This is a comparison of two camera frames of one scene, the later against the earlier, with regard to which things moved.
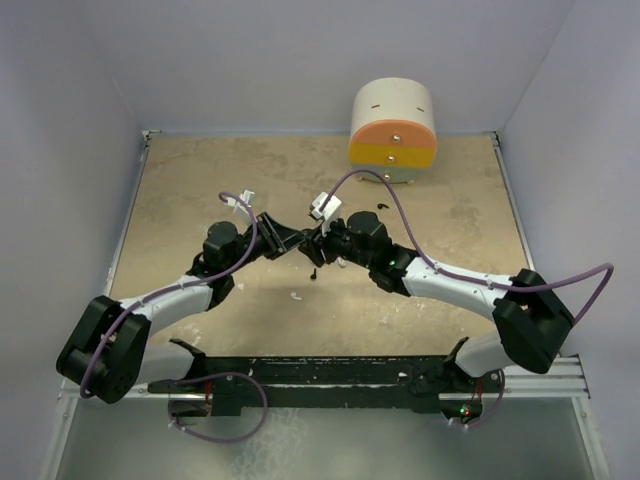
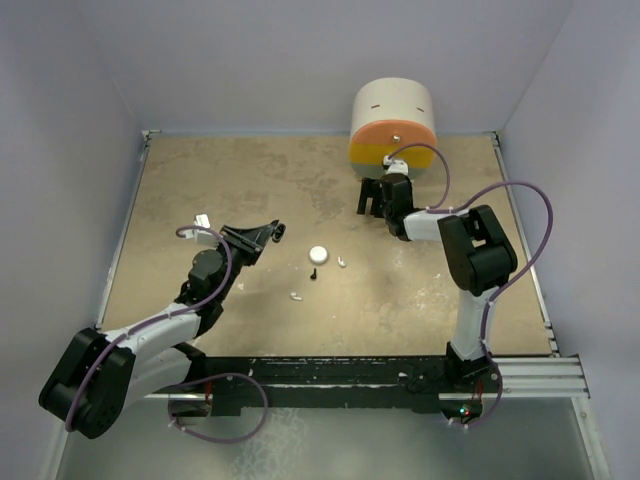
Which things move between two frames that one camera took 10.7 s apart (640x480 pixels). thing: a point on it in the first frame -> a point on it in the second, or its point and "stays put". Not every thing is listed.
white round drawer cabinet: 392,128 stays put
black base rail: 301,382 stays put
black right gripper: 314,244 -> 370,189
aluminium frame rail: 564,378 stays put
